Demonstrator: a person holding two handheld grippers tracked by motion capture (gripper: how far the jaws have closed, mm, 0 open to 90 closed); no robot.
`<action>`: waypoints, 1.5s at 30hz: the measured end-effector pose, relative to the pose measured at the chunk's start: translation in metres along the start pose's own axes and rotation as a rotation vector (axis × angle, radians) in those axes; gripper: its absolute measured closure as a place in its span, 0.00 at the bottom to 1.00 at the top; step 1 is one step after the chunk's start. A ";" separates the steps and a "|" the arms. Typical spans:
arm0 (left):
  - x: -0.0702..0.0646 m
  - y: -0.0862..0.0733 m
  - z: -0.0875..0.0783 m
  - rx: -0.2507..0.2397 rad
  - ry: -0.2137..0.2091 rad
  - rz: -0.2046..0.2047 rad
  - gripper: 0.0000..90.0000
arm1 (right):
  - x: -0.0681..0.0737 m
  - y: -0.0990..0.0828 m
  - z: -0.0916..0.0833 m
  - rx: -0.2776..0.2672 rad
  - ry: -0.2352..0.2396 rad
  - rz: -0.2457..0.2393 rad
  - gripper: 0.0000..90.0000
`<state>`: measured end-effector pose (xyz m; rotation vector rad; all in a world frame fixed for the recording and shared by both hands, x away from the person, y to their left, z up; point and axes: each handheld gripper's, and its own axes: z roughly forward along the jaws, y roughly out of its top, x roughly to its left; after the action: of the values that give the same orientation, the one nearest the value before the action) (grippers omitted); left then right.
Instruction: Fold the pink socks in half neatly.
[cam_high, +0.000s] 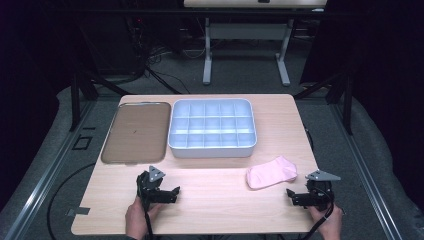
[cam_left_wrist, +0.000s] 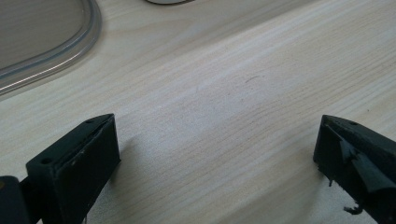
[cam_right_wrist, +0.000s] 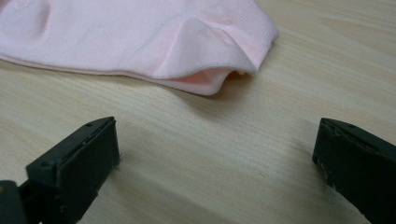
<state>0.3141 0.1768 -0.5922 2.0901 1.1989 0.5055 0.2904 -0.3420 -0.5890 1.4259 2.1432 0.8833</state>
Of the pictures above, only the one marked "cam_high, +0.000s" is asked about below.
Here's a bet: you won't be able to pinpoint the brown translucent tray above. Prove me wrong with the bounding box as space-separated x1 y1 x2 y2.
100 101 172 165

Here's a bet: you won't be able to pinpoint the black looping floor cable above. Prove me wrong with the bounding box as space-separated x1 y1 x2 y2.
46 162 98 240

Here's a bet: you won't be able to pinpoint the pink sock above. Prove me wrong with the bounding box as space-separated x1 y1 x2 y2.
245 155 298 191

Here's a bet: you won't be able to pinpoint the white divided organizer box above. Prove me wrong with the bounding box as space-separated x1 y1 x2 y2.
167 97 258 159

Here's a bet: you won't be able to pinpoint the person's right hand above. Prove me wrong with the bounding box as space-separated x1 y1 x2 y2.
307 203 344 240

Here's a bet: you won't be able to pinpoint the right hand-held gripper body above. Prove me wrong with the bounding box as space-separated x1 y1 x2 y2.
305 169 342 212

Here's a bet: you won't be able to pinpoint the black metal stand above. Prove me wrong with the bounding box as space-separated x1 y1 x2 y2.
293 71 354 136
69 71 133 132

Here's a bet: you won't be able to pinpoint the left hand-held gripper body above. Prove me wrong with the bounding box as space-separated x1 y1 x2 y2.
135 165 167 209

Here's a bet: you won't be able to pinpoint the grey tape strip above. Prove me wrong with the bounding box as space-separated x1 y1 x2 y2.
66 206 91 217

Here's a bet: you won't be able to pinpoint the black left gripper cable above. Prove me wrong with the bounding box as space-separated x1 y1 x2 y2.
142 199 155 240

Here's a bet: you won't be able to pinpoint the aluminium floor rail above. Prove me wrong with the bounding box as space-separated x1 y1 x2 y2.
3 99 96 240
329 103 403 240

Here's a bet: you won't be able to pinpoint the black floor cables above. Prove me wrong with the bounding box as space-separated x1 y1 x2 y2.
126 19 193 95

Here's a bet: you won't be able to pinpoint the black horizontal frame bar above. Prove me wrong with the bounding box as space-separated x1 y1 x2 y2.
66 9 334 18

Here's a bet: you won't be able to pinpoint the white-legged desk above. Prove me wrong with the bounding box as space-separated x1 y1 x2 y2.
183 0 329 87

